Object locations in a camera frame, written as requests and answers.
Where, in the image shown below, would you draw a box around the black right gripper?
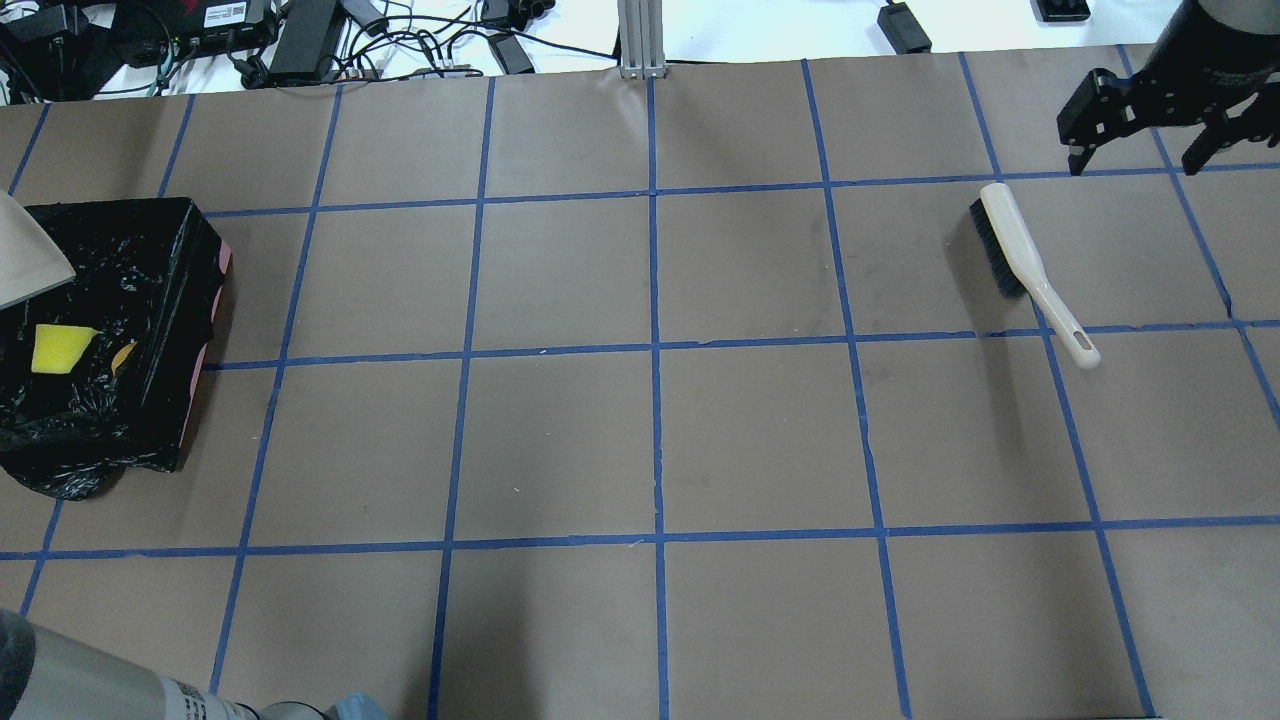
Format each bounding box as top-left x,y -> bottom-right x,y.
1056,1 -> 1279,176

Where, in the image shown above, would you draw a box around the cream hand brush black bristles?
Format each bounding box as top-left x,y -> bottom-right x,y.
969,182 -> 1102,370

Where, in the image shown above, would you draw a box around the brown potato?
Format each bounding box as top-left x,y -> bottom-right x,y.
109,342 -> 137,377

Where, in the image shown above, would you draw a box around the yellow green sponge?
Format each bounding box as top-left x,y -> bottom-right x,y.
29,323 -> 99,375

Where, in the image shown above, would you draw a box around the cream plastic dustpan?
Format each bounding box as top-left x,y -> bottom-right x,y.
1,193 -> 76,310

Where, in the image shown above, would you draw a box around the bin with black liner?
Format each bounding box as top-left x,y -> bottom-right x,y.
1,197 -> 230,501

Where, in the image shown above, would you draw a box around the aluminium frame post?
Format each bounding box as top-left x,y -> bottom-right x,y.
617,0 -> 668,79

